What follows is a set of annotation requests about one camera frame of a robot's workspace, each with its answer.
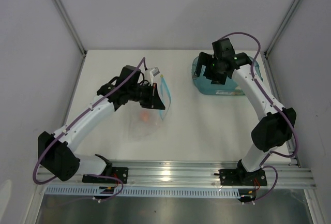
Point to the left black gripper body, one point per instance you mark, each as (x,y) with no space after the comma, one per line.
(143,94)

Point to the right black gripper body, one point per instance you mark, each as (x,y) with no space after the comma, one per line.
(215,65)

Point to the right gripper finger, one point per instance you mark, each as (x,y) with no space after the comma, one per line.
(215,78)
(204,65)

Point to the brown egg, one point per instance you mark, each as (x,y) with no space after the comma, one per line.
(144,117)

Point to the clear zip top bag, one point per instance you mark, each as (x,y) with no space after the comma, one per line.
(139,129)

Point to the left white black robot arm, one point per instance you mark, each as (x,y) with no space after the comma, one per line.
(56,151)

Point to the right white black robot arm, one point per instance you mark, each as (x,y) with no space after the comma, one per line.
(236,75)

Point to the blue plastic tub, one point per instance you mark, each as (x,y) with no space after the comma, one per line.
(229,88)

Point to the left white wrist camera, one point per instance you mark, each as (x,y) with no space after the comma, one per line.
(151,73)

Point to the aluminium front rail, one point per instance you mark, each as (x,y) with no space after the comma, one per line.
(202,174)

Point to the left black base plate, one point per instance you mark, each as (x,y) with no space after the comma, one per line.
(115,172)

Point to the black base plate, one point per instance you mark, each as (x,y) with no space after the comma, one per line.
(115,172)
(236,177)

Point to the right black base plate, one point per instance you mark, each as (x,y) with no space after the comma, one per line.
(236,177)

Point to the right aluminium side rail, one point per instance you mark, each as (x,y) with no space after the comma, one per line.
(293,142)

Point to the right aluminium corner post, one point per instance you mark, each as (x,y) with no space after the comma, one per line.
(287,18)

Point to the aluminium corner post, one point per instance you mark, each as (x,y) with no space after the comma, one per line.
(69,25)
(287,18)

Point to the white slotted cable duct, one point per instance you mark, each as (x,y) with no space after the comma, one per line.
(134,191)

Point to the left aluminium corner post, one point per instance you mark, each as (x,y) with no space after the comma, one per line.
(69,25)

